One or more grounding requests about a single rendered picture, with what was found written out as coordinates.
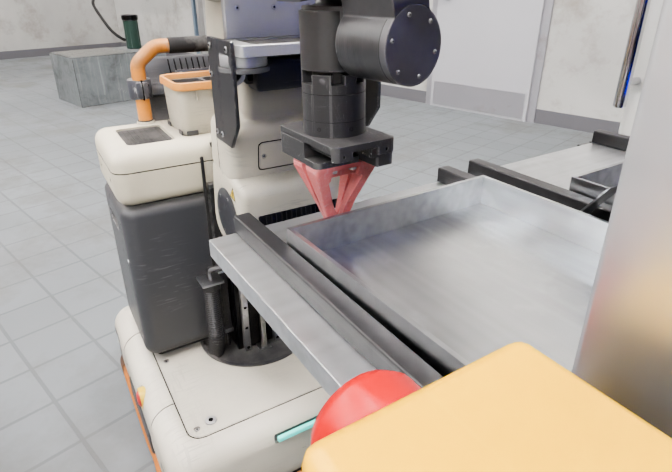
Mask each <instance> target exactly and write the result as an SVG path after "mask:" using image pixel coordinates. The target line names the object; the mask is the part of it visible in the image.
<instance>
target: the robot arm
mask: <svg viewBox="0 0 672 472"><path fill-rule="evenodd" d="M276 1H279V2H302V1H307V0H276ZM301 6H302V9H301V10H299V34H300V57H301V81H302V104H303V121H297V122H291V123H285V124H281V125H280V127H281V141H282V152H284V153H286V154H287V155H289V156H291V157H293V158H294V166H295V168H296V169H297V171H298V173H299V175H300V176H301V178H302V180H303V181H304V183H305V185H306V187H307V188H308V190H309V192H310V193H311V195H312V197H313V199H314V200H315V202H316V204H317V206H318V208H319V210H320V212H321V214H322V216H323V218H326V217H329V216H333V215H337V214H340V213H344V212H348V211H350V210H351V208H352V206H353V204H354V201H355V199H356V197H357V196H358V194H359V192H360V191H361V189H362V187H363V186H364V184H365V182H366V181H367V179H368V177H369V176H370V174H371V172H372V171H373V169H374V167H375V166H376V167H380V166H384V165H388V164H391V163H392V152H393V145H394V136H392V135H389V134H386V133H384V132H381V131H378V130H375V129H372V128H369V127H366V126H365V124H366V120H365V103H366V79H368V80H373V81H379V82H384V83H389V84H395V85H400V86H406V87H413V86H417V85H419V84H421V83H422V82H423V81H425V80H426V79H427V78H428V77H429V75H430V74H431V73H432V71H433V69H434V68H435V66H436V63H437V61H438V58H439V54H440V48H441V31H440V26H439V23H438V20H437V18H436V16H435V15H434V13H433V12H432V11H431V10H430V0H316V2H315V3H314V4H312V5H301ZM338 176H340V181H339V191H338V198H337V203H336V208H334V205H333V201H332V196H331V191H330V187H329V183H330V182H331V178H333V177H338Z"/></svg>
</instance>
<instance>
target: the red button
mask: <svg viewBox="0 0 672 472"><path fill-rule="evenodd" d="M419 389H421V387H420V386H419V385H417V384H416V383H415V382H414V381H413V380H412V379H411V378H410V377H408V376H407V375H406V374H404V373H401V372H396V371H389V370H372V371H367V372H365V373H362V374H360V375H358V376H356V377H354V378H352V379H351V380H349V381H348V382H346V383H345V384H343V385H342V386H341V387H340V388H339V389H338V390H337V391H336V392H335V393H334V394H333V395H332V396H331V397H330V398H329V399H328V400H327V402H326V403H325V404H324V406H323V407H322V409H321V410H320V412H319V414H318V416H317V418H316V420H315V422H314V425H313V428H312V432H311V442H310V443H311V445H312V444H313V443H315V442H316V441H318V440H320V439H322V438H324V437H326V436H328V435H330V434H332V433H334V432H336V431H338V430H340V429H342V428H344V427H346V426H348V425H350V424H352V423H354V422H356V421H358V420H360V419H362V418H364V417H366V416H368V415H370V414H372V413H374V412H376V411H378V410H380V409H382V408H384V407H385V406H387V405H389V404H391V403H393V402H395V401H397V400H399V399H401V398H403V397H405V396H407V395H409V394H411V393H413V392H415V391H417V390H419Z"/></svg>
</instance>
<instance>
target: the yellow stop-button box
mask: <svg viewBox="0 0 672 472"><path fill-rule="evenodd" d="M302 472H672V438H670V437H669V436H667V435H666V434H664V433H663V432H661V431H660V430H658V429H657V428H655V427H654V426H652V425H651V424H649V423H648V422H646V421H645V420H643V419H641V418H640V417H638V416H637V415H635V414H634V413H632V412H631V411H629V410H628V409H626V408H625V407H623V406H622V405H620V404H619V403H617V402H616V401H614V400H613V399H611V398H609V397H608V396H606V395H605V394H603V393H602V392H600V391H599V390H597V389H596V388H594V387H593V386H591V385H590V384H588V383H587V382H585V381H584V380H582V379H581V378H579V377H578V376H576V375H574V374H573V373H571V372H570V371H568V370H567V369H565V368H564V367H562V366H561V365H559V364H558V363H556V362H555V361H553V360H552V359H550V358H549V357H547V356H546V355H544V354H543V353H541V352H539V351H538V350H536V349H535V348H533V347H532V346H530V345H529V344H526V343H523V342H515V343H511V344H508V345H506V346H504V347H502V348H500V349H498V350H496V351H494V352H492V353H490V354H488V355H486V356H484V357H482V358H480V359H478V360H476V361H474V362H472V363H470V364H468V365H466V366H464V367H463V368H461V369H459V370H457V371H455V372H453V373H451V374H449V375H447V376H445V377H443V378H441V379H439V380H437V381H435V382H433V383H431V384H429V385H427V386H425V387H423V388H421V389H419V390H417V391H415V392H413V393H411V394H409V395H407V396H405V397H403V398H401V399H399V400H397V401H395V402H393V403H391V404H389V405H387V406H385V407H384V408H382V409H380V410H378V411H376V412H374V413H372V414H370V415H368V416H366V417H364V418H362V419H360V420H358V421H356V422H354V423H352V424H350V425H348V426H346V427H344V428H342V429H340V430H338V431H336V432H334V433H332V434H330V435H328V436H326V437H324V438H322V439H320V440H318V441H316V442H315V443H313V444H312V445H311V446H310V447H309V448H308V449H307V450H306V453H305V456H304V459H303V463H302Z"/></svg>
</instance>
